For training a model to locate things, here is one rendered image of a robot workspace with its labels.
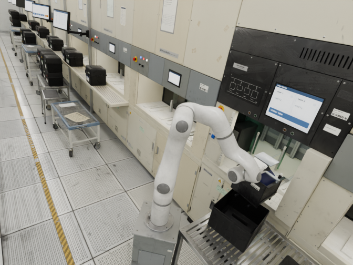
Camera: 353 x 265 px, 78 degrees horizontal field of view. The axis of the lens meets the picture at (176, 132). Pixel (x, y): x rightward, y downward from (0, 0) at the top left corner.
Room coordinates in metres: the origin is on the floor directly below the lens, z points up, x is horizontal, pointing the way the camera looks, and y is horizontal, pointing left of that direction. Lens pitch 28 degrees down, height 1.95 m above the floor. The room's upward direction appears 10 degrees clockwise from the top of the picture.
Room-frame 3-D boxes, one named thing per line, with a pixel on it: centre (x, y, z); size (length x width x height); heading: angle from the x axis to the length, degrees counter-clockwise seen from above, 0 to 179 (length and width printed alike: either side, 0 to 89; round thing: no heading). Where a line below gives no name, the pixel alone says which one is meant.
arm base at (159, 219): (1.00, 0.02, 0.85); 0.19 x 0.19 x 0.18
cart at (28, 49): (5.22, 3.68, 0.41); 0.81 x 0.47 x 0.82; 42
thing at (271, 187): (1.15, -0.57, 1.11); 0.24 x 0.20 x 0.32; 41
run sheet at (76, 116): (2.78, 1.46, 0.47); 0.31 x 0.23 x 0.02; 63
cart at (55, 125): (2.93, 1.56, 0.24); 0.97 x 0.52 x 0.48; 45
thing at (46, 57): (3.95, 2.46, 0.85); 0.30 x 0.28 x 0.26; 41
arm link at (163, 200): (1.03, 0.01, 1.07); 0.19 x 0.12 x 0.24; 179
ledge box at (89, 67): (3.41, 1.44, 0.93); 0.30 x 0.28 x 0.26; 39
